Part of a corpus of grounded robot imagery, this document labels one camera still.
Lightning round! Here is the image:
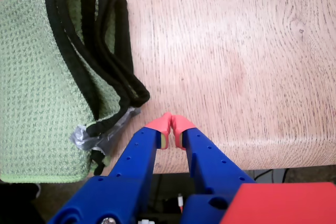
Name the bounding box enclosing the blue gripper finger coral tip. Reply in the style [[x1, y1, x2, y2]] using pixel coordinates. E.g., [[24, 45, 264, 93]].
[[48, 112, 173, 224], [171, 114, 257, 224]]

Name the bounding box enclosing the white red cable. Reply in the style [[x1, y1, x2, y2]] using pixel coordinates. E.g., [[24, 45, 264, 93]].
[[176, 192, 185, 213]]

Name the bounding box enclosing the grey table leg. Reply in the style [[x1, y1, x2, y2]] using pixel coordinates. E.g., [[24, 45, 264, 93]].
[[271, 168, 289, 184]]

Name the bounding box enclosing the green waffle cloth black trim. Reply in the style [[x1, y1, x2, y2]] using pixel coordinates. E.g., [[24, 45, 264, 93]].
[[0, 0, 151, 184]]

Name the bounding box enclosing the grey duct tape piece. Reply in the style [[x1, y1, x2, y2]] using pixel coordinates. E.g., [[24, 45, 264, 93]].
[[69, 105, 142, 157]]

